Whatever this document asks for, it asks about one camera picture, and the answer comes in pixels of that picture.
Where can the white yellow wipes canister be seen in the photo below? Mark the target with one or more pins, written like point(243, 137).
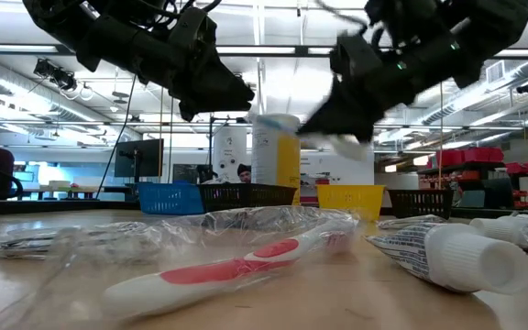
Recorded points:
point(268, 156)

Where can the white cabinet panel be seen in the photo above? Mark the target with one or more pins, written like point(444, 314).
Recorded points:
point(229, 151)

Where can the red storage bin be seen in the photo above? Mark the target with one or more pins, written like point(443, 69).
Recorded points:
point(519, 168)
point(477, 154)
point(451, 158)

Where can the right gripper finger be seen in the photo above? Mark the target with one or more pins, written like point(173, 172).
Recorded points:
point(330, 117)
point(360, 128)

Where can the red toothbrush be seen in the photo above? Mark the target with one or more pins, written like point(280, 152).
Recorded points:
point(218, 270)

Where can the silver air duct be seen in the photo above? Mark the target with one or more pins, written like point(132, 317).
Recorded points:
point(16, 91)

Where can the dark storage shelf rack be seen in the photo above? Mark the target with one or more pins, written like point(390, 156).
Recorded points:
point(456, 170)

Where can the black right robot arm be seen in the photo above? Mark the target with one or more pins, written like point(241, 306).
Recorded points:
point(475, 32)

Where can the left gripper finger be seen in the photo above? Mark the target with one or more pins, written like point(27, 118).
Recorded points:
point(234, 94)
point(188, 110)

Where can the white background table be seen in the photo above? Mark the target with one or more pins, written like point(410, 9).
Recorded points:
point(76, 190)

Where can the black vertical pole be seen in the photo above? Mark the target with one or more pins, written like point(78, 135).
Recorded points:
point(210, 151)

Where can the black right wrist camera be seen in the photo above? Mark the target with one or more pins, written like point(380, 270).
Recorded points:
point(353, 55)

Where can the white board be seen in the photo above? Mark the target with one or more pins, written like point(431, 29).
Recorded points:
point(328, 172)

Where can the black ceiling device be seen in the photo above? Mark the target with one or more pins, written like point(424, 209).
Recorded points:
point(527, 87)

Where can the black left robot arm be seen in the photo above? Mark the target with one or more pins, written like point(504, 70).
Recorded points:
point(108, 41)

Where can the yellow plastic basket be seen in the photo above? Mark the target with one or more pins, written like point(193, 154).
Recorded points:
point(351, 199)

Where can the small white toothpaste tube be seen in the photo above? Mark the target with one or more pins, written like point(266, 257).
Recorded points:
point(493, 229)
point(465, 261)

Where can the black ceiling camera rig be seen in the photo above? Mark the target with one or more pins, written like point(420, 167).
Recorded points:
point(55, 75)

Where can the ceiling light strip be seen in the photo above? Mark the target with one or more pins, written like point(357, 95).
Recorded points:
point(12, 47)
point(516, 52)
point(255, 50)

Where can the blue plastic basket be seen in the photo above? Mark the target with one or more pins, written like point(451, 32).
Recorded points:
point(170, 199)

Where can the black monitor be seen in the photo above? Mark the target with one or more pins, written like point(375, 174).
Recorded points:
point(140, 158)

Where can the black plastic basket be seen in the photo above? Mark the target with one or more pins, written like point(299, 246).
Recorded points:
point(245, 198)
point(420, 204)

